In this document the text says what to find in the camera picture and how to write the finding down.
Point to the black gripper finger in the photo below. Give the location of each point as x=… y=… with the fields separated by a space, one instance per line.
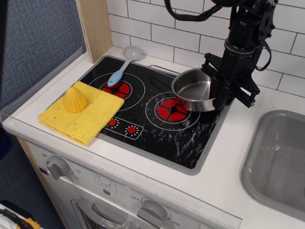
x=220 y=104
x=217 y=90

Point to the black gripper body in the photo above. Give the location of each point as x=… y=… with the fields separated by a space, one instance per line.
x=233 y=70

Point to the stainless steel pot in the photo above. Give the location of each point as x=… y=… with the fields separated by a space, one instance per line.
x=190 y=89

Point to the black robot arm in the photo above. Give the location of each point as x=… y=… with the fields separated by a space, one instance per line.
x=251 y=23

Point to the black toy stovetop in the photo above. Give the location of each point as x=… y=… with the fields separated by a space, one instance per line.
x=151 y=123

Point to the grey sink basin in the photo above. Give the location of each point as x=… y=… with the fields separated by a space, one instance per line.
x=274 y=170

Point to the grey right oven knob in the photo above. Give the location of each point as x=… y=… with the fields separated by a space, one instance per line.
x=152 y=213

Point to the grey oven knob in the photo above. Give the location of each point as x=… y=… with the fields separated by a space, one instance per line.
x=57 y=167
x=152 y=213

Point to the yellow folded cloth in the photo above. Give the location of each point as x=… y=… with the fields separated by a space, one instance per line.
x=83 y=126

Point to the yellow toy corn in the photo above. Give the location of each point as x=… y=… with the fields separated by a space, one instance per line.
x=74 y=100

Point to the white toy oven front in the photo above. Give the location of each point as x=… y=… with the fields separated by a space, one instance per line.
x=88 y=200

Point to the grey left oven knob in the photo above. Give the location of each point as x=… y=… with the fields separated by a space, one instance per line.
x=57 y=167

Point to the yellow black object bottom left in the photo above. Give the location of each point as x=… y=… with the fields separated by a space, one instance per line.
x=20 y=223

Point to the white spoon blue handle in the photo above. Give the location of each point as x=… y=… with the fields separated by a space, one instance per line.
x=131 y=53

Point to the wooden side post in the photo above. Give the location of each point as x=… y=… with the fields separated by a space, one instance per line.
x=95 y=24

